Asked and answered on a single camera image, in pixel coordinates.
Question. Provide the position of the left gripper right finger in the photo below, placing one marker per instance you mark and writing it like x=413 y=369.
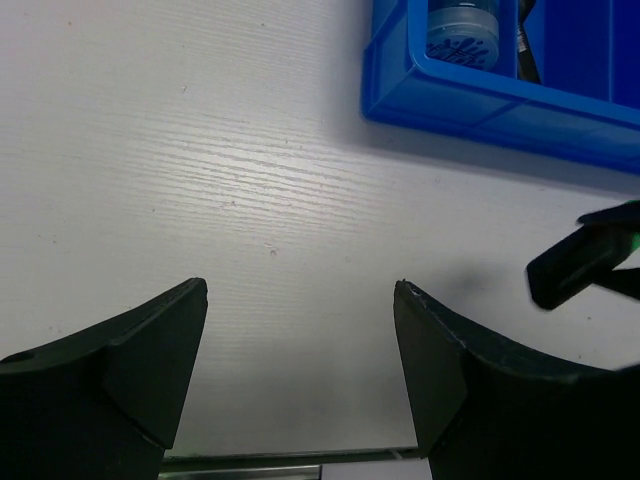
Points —
x=487 y=407

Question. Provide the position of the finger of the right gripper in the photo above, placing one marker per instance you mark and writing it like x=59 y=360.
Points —
x=625 y=217

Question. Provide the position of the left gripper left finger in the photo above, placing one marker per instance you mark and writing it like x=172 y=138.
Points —
x=104 y=402

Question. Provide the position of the green cap black highlighter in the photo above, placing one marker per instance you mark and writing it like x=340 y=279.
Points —
x=589 y=256

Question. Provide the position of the blue white tape roll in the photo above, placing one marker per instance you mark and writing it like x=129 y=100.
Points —
x=464 y=33

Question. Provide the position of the blue divided plastic tray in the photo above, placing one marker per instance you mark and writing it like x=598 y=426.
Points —
x=586 y=107

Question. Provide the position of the aluminium table rail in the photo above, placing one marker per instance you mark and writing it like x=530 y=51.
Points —
x=306 y=465

